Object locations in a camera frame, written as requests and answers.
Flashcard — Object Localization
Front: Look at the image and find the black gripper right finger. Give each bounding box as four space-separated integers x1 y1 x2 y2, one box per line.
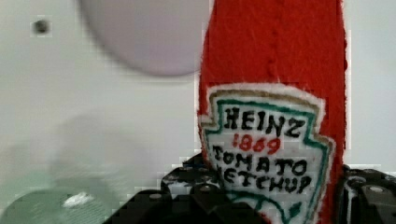
335 165 396 224

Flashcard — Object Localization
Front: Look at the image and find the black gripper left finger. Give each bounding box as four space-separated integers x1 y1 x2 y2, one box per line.
104 154 268 224

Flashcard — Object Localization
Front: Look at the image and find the red plush ketchup bottle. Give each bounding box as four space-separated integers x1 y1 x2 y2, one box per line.
198 0 347 224

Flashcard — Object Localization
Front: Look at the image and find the green oval strainer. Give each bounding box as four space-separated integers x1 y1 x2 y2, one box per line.
1 171 136 224

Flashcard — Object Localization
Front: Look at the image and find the lilac round plate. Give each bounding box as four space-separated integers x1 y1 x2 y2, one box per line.
78 0 214 76

